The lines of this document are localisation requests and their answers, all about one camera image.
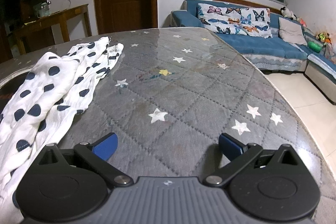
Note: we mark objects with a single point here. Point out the wooden side table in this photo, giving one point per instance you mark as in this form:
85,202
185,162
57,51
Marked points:
60,14

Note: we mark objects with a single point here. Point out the beige cushion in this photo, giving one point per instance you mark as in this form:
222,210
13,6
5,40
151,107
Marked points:
291,31

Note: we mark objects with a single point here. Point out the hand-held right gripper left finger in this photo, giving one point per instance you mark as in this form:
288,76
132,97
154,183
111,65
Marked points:
106,146

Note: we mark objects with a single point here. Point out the butterfly print pillow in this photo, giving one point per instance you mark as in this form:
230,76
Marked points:
231,19

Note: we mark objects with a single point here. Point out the grey star quilted table cover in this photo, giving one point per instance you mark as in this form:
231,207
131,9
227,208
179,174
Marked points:
183,87

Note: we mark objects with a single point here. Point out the glass jar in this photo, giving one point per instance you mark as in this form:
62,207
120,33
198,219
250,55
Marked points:
42,10

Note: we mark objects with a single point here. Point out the blue fabric sofa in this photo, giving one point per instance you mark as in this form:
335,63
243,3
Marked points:
249,47

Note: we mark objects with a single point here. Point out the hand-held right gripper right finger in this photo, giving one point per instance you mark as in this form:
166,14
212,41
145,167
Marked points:
231,145

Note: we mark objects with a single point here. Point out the green toy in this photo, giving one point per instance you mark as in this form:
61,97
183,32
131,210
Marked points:
314,46

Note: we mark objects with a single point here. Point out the black and white plush toy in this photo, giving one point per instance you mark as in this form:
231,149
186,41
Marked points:
287,12

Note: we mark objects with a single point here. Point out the white polka dot garment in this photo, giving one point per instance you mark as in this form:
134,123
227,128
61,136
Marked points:
39,87

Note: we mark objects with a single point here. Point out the small colourful toys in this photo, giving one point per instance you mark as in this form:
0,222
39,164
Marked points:
324,37

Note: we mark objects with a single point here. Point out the dark wooden shelf cabinet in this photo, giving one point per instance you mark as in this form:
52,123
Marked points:
26,3

